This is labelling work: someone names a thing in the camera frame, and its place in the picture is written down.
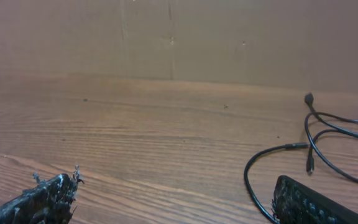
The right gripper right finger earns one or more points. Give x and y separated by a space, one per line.
295 203

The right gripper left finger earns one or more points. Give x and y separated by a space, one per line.
50 201

